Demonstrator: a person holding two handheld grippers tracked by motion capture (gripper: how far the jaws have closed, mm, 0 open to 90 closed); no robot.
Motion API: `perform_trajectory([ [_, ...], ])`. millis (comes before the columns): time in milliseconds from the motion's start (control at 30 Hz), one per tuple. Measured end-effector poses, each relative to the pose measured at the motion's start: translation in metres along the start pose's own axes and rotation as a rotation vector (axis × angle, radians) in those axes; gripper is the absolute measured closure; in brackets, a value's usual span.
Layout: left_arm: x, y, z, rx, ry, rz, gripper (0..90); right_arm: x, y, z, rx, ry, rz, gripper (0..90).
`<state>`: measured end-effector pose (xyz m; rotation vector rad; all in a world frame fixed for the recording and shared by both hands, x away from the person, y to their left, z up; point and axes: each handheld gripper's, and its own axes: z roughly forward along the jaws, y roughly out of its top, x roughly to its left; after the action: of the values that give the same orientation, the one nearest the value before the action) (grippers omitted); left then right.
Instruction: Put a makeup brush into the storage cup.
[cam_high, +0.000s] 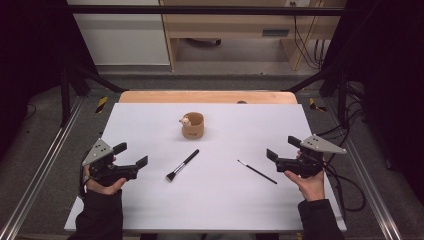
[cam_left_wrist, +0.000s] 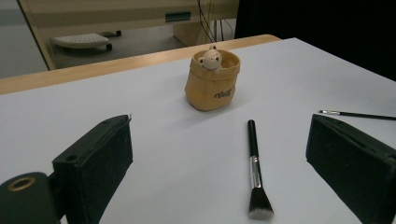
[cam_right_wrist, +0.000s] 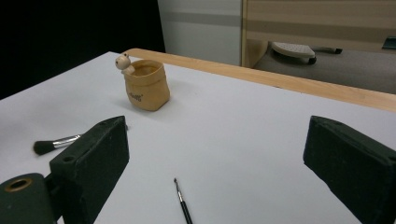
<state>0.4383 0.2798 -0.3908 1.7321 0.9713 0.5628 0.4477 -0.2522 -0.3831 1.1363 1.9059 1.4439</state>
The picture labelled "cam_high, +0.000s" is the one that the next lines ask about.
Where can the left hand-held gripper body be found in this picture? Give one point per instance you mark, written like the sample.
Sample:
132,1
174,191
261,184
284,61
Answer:
100,156

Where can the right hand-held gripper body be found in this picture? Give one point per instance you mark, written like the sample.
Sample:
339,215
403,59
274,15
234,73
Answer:
310,163

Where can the thin black makeup brush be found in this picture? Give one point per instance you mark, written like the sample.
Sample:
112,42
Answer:
257,171

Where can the thick black makeup brush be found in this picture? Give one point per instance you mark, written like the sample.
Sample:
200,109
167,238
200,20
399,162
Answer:
182,165

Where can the tan bear brush holder cup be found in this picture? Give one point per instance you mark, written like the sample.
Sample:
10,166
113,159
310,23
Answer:
193,128

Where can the person's right hand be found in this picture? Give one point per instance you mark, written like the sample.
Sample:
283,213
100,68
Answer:
311,188

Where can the person's left hand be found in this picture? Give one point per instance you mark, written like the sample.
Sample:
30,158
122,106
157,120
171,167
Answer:
103,189

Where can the yellow black tape marker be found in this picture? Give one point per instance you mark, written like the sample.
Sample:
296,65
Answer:
315,105
101,104

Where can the white table cover board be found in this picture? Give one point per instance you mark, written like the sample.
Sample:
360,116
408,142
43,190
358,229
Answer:
216,203

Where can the wooden table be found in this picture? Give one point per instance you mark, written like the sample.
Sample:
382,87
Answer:
200,97

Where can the white cabinet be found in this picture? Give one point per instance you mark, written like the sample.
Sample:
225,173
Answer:
123,36

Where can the black curtain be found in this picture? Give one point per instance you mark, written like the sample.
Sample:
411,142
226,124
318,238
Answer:
30,50
390,66

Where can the light wooden desk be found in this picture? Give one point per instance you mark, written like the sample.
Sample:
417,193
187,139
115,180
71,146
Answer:
226,25

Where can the aluminium floor rail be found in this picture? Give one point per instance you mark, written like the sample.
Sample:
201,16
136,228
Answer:
40,166
366,186

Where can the black metal frame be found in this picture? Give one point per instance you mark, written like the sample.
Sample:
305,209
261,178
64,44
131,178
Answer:
200,10

